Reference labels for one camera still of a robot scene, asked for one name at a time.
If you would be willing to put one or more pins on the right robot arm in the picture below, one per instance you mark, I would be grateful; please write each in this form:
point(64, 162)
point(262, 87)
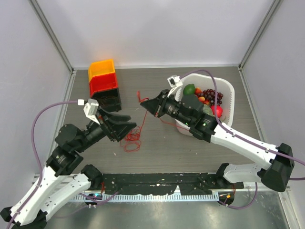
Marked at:
point(271, 165)

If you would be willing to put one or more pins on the red plastic bin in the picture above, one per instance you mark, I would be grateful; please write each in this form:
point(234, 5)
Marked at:
point(102, 83)

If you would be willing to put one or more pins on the white slotted cable duct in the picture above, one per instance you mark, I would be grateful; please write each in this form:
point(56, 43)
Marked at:
point(175, 197)

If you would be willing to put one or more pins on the green lime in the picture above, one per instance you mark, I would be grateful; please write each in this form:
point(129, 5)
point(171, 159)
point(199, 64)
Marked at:
point(189, 89)

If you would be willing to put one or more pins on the green netted melon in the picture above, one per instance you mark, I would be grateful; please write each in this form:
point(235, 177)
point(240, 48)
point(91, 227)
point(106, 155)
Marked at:
point(208, 110)

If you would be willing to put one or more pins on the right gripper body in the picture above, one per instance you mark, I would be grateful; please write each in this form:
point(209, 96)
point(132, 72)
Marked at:
point(161, 110)

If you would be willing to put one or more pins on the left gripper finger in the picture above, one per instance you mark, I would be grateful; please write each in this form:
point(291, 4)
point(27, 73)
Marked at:
point(116, 118)
point(121, 129)

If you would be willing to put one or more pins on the dark red grape bunch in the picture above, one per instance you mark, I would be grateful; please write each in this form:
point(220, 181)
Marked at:
point(214, 98)

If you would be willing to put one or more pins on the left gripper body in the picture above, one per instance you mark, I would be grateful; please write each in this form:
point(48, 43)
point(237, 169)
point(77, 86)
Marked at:
point(106, 125)

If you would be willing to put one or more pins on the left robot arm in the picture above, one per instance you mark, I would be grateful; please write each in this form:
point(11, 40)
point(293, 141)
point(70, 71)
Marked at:
point(43, 200)

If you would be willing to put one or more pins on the white fruit basket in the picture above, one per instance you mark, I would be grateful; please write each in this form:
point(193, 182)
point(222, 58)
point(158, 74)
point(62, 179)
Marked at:
point(205, 82)

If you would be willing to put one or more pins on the red apple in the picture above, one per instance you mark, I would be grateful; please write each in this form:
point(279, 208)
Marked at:
point(217, 110)

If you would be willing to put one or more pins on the black plastic bin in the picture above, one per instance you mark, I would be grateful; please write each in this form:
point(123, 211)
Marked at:
point(109, 100)

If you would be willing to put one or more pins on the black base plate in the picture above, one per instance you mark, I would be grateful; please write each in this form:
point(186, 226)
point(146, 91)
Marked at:
point(165, 183)

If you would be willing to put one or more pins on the yellow plastic bin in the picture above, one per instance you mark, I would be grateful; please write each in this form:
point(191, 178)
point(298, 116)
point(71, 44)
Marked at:
point(101, 68)

